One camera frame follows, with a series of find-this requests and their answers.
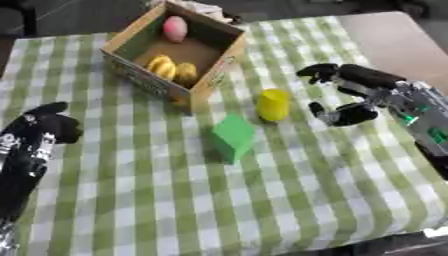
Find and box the yellow toy banana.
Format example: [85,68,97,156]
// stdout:
[145,54,179,81]

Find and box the yellow-brown toy fruit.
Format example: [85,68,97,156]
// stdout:
[173,62,200,88]

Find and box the pink toy peach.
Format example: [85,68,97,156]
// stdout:
[161,15,189,44]

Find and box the white crumpled cloth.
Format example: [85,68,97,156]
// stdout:
[147,0,242,24]

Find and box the yellow cylinder block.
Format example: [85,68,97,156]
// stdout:
[255,88,293,123]

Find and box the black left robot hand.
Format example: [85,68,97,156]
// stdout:
[0,101,86,158]

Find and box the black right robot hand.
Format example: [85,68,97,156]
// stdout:
[294,62,408,128]

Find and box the tan cardboard box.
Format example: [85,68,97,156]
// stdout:
[99,1,249,113]

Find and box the green cube block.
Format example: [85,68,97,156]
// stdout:
[210,113,258,165]

